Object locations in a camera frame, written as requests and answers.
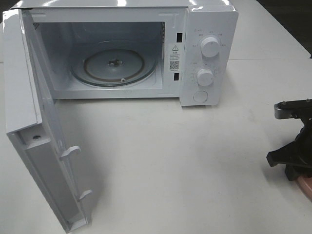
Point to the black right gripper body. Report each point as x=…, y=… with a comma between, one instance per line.
x=304, y=137

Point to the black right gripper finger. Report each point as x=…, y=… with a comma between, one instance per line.
x=282, y=156

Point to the pink round plate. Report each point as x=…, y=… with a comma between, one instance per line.
x=305, y=183

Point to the round white door button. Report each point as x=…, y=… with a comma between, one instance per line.
x=200, y=96

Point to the white microwave door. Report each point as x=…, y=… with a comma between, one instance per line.
x=32, y=123

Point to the lower white microwave knob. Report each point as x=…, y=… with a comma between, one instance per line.
x=205, y=77

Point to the white microwave knob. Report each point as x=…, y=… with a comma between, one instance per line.
x=210, y=46
x=205, y=77

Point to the upper white microwave knob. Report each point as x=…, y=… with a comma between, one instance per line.
x=210, y=46

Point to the white microwave oven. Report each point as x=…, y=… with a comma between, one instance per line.
x=70, y=28

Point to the white warning label sticker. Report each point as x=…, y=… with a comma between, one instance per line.
x=174, y=57

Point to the glass microwave turntable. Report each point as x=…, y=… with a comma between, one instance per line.
x=113, y=67

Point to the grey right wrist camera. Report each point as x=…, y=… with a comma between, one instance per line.
x=297, y=109

